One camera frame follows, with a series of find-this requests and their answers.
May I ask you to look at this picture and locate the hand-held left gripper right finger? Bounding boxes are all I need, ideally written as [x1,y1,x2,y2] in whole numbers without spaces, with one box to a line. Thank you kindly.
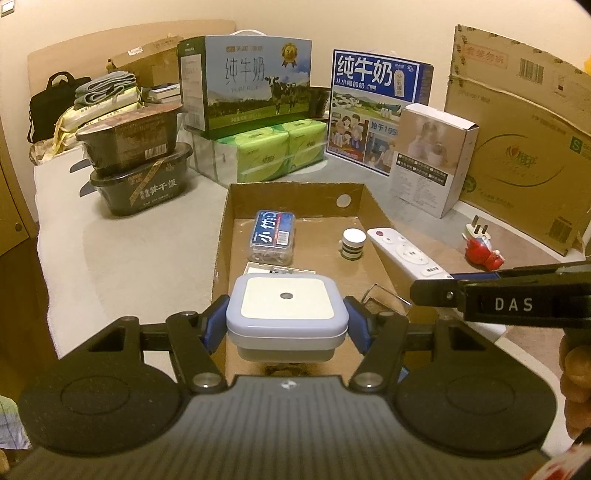
[344,296,498,396]

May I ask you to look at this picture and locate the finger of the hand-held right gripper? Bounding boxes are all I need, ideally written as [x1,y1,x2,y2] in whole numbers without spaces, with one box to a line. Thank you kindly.
[450,260,591,281]
[410,277,467,319]

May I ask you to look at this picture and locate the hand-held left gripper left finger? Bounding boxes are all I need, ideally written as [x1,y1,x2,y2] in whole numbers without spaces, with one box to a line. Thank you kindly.
[83,294,230,394]

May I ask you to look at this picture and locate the white remote control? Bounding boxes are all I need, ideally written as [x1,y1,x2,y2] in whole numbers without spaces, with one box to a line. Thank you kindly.
[367,227,456,280]

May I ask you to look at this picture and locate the shallow cardboard box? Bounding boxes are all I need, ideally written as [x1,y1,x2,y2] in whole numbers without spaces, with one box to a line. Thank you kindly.
[210,182,413,377]

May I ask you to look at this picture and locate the white square plastic plate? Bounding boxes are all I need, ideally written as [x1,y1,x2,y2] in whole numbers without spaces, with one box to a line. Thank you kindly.
[242,261,280,278]

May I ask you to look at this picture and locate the white square night light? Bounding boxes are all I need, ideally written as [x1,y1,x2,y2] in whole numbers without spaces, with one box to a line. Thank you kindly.
[225,273,349,363]

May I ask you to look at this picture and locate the small striped spool white cap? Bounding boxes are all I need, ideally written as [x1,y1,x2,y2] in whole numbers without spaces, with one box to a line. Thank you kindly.
[341,228,367,260]

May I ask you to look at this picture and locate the clear floss box blue label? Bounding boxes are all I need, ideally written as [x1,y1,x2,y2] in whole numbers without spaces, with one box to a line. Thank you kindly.
[249,210,298,267]

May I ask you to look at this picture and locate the person's right hand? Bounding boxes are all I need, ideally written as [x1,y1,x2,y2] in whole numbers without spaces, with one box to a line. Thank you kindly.
[558,343,591,442]

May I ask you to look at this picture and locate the metal hex key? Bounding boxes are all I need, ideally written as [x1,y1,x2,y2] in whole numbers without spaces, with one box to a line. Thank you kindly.
[364,282,411,316]

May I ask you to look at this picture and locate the red plug-shaped toy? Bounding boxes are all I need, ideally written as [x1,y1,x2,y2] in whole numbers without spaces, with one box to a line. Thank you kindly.
[462,216,504,271]

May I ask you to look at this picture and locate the white product box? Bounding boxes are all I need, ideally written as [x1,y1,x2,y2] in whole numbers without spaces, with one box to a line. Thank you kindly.
[390,103,480,219]

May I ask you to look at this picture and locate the large cardboard box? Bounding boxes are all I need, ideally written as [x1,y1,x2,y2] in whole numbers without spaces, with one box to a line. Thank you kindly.
[444,24,591,257]

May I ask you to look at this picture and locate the black instant rice bowl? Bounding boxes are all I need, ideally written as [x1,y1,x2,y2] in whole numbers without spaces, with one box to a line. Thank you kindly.
[79,142,194,218]

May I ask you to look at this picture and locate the green tissue multipack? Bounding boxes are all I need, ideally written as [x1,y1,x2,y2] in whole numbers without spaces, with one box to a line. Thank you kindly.
[191,119,328,184]

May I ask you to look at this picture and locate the brown lid instant rice bowl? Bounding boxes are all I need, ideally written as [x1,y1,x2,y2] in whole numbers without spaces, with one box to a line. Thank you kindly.
[75,102,185,173]

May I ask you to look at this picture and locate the blue milk carton box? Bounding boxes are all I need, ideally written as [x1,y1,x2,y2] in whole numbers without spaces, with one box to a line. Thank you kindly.
[325,48,435,176]

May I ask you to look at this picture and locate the plaid cloth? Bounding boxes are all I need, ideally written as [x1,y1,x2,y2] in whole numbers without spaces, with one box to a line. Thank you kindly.
[0,394,31,454]

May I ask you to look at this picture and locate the wooden cabinet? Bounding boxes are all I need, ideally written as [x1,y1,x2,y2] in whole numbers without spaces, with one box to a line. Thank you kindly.
[0,111,63,407]

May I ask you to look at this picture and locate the stack of books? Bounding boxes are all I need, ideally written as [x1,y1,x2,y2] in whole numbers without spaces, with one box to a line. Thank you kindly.
[147,83,182,103]

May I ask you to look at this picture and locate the milk carton box cow print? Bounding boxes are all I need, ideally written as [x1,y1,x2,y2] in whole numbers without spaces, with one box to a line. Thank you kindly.
[178,28,314,140]

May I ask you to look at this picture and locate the cream yellow-trimmed bag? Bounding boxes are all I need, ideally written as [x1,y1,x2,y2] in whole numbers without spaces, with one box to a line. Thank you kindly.
[30,88,149,163]

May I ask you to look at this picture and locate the folded grey towels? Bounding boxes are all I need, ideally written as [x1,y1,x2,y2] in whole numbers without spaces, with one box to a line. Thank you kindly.
[74,70,140,107]

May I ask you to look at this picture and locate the small brown cardboard box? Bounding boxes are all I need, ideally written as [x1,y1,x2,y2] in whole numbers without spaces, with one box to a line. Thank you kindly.
[107,38,186,88]

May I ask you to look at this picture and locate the black laptop bag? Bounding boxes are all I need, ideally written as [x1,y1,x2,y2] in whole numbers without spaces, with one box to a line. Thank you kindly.
[28,71,93,144]

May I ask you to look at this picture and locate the beige headboard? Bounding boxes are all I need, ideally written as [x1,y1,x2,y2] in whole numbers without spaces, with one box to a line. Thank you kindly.
[27,18,238,93]

